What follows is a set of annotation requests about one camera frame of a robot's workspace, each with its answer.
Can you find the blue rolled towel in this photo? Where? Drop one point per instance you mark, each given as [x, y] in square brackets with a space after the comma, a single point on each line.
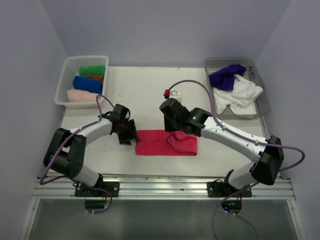
[87, 84]

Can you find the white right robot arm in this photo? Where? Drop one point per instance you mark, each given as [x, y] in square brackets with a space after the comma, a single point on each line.
[264, 155]

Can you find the white plastic basket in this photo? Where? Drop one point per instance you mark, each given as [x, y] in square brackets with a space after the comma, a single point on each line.
[69, 71]

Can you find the light pink rolled towel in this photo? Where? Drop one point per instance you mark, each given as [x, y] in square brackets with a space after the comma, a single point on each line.
[76, 96]

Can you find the white towel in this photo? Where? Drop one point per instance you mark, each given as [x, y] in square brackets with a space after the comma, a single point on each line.
[240, 100]

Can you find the green rolled towel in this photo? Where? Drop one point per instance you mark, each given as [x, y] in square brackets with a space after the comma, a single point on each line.
[91, 70]

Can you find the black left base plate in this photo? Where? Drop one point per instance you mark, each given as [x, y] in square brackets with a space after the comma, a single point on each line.
[105, 189]

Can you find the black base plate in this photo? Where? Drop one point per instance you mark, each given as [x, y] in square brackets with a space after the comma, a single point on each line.
[105, 189]
[219, 189]

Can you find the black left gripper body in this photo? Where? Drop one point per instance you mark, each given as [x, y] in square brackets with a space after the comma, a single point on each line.
[116, 132]

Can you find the clear plastic bin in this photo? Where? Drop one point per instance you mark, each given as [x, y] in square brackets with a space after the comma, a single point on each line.
[213, 64]

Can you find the purple towel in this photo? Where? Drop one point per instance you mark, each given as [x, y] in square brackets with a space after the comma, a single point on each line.
[224, 78]

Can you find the pink red towel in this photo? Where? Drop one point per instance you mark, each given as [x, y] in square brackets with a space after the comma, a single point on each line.
[158, 142]

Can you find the aluminium mounting rail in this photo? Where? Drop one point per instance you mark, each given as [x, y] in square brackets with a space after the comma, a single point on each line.
[163, 188]

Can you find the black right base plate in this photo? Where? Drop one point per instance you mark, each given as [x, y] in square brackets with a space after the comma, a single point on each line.
[219, 189]

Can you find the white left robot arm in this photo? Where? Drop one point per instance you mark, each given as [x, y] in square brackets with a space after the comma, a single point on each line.
[66, 152]

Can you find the orange rolled towel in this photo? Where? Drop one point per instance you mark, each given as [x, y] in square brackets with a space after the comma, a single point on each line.
[96, 77]

